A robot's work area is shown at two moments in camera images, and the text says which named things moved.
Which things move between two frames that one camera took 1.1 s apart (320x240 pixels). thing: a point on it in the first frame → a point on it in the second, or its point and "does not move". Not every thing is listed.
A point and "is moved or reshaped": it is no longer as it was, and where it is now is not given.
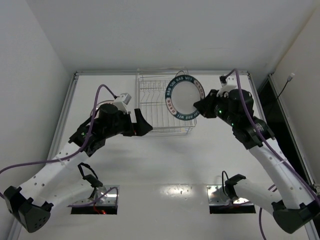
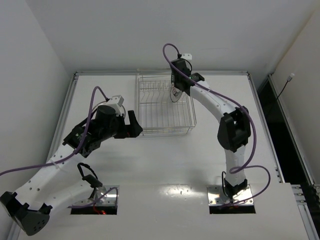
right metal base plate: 216,196 does not move
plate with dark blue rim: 182,92 is moved or reshaped
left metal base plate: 109,198 does not move
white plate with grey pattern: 180,73 is moved or reshaped
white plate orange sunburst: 100,104 does not move
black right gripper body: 210,104 → 178,81
